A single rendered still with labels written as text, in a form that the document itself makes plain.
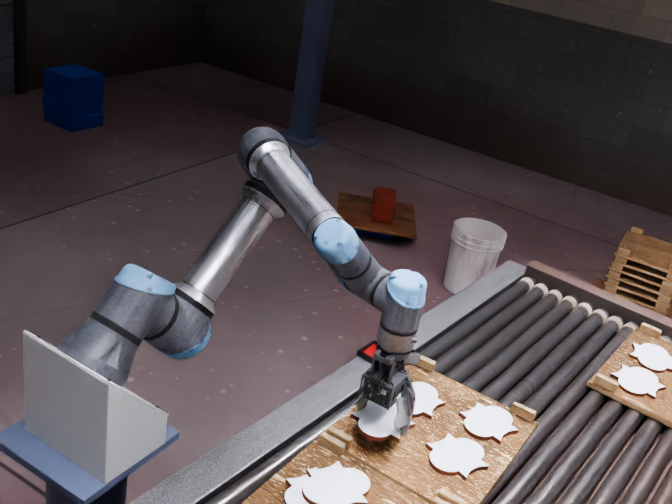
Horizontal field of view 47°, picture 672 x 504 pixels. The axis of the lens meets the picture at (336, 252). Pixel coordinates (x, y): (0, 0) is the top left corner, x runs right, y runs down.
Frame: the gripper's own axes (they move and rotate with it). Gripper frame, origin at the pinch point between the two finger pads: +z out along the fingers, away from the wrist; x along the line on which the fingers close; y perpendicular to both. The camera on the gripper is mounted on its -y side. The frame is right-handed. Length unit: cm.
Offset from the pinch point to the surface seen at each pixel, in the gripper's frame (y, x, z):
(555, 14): -504, -133, -22
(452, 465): -2.9, 16.1, 4.9
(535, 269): -110, -3, 6
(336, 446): 10.3, -4.6, 3.4
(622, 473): -31, 46, 8
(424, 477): 3.2, 12.8, 5.9
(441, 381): -30.3, 0.7, 6.2
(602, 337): -89, 26, 9
